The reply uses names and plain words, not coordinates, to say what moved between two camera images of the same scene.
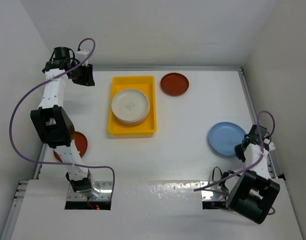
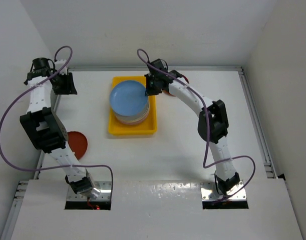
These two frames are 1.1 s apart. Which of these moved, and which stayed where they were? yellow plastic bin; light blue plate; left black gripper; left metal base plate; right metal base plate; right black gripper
Moved: light blue plate; left black gripper; right black gripper
Stayed: left metal base plate; yellow plastic bin; right metal base plate
